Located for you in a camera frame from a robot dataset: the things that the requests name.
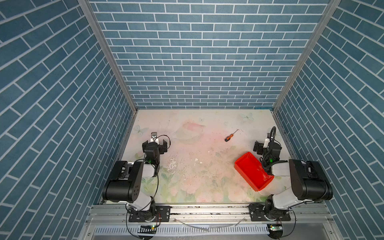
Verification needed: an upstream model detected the orange black screwdriver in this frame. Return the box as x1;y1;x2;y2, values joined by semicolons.
225;129;238;142

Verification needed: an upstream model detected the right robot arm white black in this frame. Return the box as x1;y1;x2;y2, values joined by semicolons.
254;140;334;219

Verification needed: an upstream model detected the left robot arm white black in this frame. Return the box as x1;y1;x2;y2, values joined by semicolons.
102;138;171;216

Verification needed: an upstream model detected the red plastic bin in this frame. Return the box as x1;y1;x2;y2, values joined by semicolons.
234;152;275;192

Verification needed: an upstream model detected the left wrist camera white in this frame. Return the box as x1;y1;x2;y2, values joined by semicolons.
150;132;158;142

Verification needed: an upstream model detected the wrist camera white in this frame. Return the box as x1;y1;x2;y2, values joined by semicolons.
263;133;270;149
150;132;158;142

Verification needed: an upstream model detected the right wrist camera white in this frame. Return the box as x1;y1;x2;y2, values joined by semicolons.
263;133;270;149

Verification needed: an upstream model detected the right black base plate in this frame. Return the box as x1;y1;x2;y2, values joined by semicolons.
248;204;291;222

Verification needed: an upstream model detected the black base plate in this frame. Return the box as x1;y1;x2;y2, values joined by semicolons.
248;204;291;222
128;205;171;223

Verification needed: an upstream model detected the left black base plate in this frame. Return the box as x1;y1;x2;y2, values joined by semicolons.
128;205;171;223

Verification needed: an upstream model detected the aluminium mounting rail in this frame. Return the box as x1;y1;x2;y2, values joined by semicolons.
79;203;342;240

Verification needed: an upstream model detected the white perforated cable tray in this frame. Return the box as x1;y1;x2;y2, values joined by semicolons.
94;224;270;237

